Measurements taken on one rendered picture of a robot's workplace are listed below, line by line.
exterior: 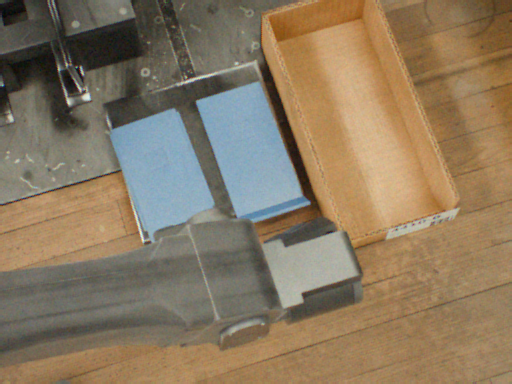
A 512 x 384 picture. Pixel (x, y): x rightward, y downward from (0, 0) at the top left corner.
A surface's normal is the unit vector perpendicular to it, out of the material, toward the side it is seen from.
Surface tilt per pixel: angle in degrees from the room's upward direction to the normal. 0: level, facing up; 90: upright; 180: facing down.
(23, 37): 0
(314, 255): 2
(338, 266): 2
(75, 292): 29
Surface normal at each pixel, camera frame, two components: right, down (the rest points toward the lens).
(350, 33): 0.00, -0.34
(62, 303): 0.47, -0.44
